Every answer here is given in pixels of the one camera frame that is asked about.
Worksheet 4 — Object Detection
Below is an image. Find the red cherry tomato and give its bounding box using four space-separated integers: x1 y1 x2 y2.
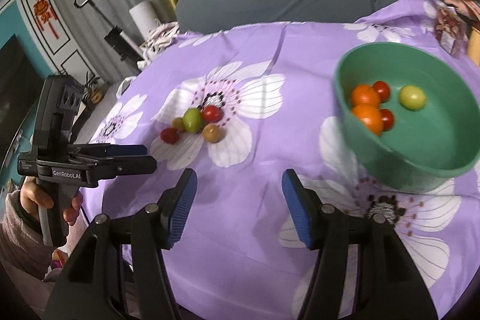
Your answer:
373 80 391 103
380 109 395 132
160 127 180 145
201 105 224 124

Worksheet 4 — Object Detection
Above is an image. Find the small yellow brown fruit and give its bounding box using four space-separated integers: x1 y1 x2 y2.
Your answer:
172 117 185 132

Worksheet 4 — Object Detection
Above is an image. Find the brown yellow round fruit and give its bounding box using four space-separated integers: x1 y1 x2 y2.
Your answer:
202 124 223 144

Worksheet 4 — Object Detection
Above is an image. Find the green yellow fruit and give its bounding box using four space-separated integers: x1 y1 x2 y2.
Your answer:
399 85 426 111

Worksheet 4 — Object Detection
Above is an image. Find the person's left forearm sleeve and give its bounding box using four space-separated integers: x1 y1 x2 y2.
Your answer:
1 191 55 280

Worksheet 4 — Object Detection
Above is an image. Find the person's left hand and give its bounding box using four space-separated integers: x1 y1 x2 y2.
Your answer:
20 176 84 227

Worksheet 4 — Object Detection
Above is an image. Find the white knitted cloth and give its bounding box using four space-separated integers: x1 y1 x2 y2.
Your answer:
137 21 180 71

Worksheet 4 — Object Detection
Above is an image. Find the green plastic bowl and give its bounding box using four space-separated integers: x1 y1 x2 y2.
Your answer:
334 42 479 193

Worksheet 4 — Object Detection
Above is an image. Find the purple floral tablecloth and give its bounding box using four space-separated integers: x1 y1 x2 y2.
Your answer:
84 0 479 319

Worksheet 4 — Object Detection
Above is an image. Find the white paper roll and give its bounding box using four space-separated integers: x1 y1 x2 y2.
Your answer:
128 1 158 39

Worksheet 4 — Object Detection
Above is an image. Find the red chinese knot decoration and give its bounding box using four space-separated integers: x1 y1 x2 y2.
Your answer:
32 0 59 40

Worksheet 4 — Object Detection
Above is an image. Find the large orange mandarin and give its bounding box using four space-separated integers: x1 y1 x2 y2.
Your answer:
351 104 383 136

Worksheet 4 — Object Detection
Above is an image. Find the small orange mandarin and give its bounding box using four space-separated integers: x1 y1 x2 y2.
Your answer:
350 85 382 108

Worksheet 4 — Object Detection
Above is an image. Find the beige wooden bottle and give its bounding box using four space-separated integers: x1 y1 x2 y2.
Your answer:
466 27 480 67

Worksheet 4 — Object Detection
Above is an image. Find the dried flower packet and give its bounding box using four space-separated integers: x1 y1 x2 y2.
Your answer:
433 7 465 58

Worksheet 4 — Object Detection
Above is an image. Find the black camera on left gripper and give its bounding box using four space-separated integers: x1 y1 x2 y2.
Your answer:
32 75 84 157

